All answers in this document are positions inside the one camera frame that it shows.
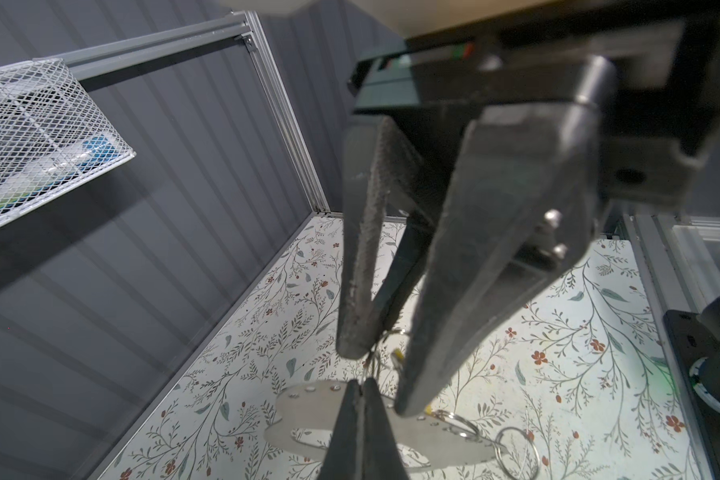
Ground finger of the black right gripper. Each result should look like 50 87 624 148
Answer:
336 115 444 359

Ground black left gripper left fingers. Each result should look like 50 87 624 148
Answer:
318 380 365 480

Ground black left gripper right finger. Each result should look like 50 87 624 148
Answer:
362 377 408 480

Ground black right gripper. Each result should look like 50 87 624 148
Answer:
348 1 720 417

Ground white wire mesh basket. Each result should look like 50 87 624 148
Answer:
0 58 136 228

